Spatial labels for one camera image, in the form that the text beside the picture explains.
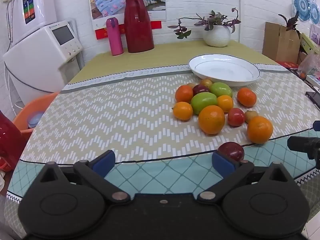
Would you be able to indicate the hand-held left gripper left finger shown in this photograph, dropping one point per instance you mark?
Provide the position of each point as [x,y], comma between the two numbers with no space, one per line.
[103,163]

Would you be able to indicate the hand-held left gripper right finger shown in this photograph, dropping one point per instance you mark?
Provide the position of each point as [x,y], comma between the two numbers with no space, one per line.
[222,163]

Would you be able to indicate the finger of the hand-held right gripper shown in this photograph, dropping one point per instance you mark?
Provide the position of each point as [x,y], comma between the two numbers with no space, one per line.
[303,145]
[317,125]

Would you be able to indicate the dark red plum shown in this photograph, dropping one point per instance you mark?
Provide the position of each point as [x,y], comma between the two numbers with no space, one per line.
[231,151]
[200,89]

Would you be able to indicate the large orange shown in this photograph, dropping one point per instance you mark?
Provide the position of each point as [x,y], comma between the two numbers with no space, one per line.
[211,119]
[260,129]

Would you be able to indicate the small yellow-brown plum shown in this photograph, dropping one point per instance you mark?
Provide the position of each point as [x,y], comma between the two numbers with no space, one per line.
[191,85]
[251,115]

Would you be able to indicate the small orange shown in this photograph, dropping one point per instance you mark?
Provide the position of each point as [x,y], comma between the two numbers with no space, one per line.
[225,103]

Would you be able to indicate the green apple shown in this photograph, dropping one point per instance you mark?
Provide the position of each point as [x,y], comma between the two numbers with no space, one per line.
[221,90]
[203,102]

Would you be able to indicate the yellowish orange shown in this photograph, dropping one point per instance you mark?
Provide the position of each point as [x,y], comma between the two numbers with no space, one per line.
[183,110]

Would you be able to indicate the reddish orange tangerine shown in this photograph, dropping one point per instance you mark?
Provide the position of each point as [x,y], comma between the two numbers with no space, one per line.
[246,97]
[183,93]

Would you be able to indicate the yellow-red plum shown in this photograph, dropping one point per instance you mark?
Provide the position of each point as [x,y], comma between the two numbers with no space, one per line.
[206,82]

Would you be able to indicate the white porcelain plate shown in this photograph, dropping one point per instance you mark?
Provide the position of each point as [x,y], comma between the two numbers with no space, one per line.
[220,70]

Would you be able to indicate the black phone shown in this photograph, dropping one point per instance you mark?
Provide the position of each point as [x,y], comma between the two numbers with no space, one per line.
[313,97]

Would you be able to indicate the white flat box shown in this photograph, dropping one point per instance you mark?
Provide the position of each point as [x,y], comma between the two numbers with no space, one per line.
[313,80]

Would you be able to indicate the clear plastic bag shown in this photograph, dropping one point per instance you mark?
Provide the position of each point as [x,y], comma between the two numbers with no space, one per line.
[308,65]

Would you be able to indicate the red patterned packet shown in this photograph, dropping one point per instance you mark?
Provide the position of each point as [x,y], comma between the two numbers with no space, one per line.
[287,65]

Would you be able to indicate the green and yellow carton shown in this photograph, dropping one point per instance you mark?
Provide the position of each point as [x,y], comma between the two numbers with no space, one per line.
[308,45]

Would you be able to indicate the light blue cup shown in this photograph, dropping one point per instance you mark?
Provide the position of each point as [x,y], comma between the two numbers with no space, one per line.
[35,118]

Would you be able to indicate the cardboard box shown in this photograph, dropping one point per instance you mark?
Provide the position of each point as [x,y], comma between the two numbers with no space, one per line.
[277,45]

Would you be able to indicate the orange plastic basin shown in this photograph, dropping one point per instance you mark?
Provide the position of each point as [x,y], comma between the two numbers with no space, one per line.
[25,110]

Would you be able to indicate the dark purple leafy plant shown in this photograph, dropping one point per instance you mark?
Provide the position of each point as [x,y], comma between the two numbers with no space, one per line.
[292,21]

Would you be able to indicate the white appliance with screen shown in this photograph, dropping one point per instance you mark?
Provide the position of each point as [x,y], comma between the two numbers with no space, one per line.
[37,60]

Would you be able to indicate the purple plant in white pot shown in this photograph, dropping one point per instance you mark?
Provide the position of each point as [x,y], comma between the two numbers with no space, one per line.
[216,36]

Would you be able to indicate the pink water bottle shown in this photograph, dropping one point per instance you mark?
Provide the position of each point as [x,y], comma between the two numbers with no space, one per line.
[114,36]

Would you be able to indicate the red thermos jug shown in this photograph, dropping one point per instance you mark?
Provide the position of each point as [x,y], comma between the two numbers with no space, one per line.
[138,23]

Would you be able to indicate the large blue patterned wall plate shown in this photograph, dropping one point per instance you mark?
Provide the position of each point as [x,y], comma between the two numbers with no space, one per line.
[301,3]

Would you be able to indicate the bedding wall poster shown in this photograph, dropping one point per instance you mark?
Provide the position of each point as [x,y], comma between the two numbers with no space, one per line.
[105,2]

